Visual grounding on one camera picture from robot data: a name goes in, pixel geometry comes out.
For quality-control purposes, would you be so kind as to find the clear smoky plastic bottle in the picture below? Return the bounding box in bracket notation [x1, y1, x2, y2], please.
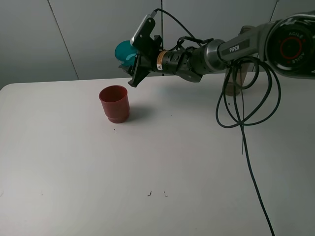
[224, 26, 254, 96]

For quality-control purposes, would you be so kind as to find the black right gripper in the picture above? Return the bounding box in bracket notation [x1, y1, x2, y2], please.
[119, 47, 204, 88]

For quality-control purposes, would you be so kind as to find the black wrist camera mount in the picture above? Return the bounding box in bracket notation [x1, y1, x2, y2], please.
[130, 15, 162, 59]

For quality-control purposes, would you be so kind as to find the red plastic cup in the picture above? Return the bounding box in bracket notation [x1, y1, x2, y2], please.
[99, 85, 130, 123]

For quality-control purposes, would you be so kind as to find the black cable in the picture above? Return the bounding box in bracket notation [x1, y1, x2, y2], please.
[151, 8, 283, 236]

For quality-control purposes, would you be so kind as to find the teal translucent plastic cup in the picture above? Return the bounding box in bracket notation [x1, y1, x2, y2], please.
[115, 40, 137, 66]

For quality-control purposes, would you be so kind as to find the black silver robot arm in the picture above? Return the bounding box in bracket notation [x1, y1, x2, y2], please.
[116, 11, 315, 87]

